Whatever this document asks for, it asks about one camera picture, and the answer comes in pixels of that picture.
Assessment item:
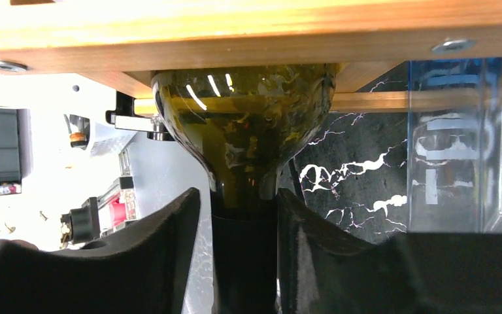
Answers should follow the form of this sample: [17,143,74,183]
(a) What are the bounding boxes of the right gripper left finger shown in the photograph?
[0,188,201,313]

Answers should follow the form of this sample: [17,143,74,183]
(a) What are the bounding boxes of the clear square blue-label bottle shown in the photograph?
[407,58,502,234]

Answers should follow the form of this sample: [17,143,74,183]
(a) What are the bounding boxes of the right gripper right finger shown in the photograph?
[277,189,502,313]

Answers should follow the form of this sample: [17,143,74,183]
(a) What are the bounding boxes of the dark green black-cap wine bottle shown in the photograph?
[151,63,341,313]

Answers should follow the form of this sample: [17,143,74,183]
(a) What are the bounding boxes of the wooden wine rack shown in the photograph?
[0,1,502,112]

